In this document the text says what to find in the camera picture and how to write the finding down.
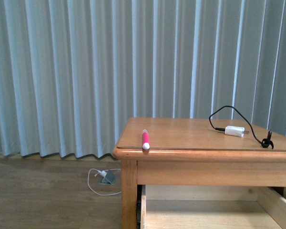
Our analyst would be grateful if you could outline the white power adapter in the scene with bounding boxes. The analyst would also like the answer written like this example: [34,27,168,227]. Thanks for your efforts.
[225,125,249,137]

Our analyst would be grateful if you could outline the pink marker white caps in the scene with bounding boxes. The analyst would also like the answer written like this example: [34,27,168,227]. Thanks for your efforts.
[142,129,150,150]

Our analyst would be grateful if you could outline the white charger cable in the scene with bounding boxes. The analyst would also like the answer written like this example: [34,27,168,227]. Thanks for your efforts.
[87,168,123,196]

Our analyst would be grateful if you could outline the black usb cable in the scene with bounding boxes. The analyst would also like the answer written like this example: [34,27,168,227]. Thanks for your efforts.
[209,105,275,149]

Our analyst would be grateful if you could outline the pale green pleated curtain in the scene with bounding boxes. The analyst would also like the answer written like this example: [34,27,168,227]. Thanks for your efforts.
[0,0,286,157]

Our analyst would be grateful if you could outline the wooden nightstand cabinet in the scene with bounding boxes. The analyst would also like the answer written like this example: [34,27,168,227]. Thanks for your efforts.
[113,117,286,229]

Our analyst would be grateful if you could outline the wooden drawer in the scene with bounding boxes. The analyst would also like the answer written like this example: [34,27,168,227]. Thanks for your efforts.
[137,185,286,229]

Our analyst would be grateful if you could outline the white floor charger plug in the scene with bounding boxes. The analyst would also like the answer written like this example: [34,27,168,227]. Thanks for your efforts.
[94,170,107,177]

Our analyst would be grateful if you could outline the open metal floor socket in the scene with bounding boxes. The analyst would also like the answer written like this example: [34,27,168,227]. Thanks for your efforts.
[99,170,116,185]

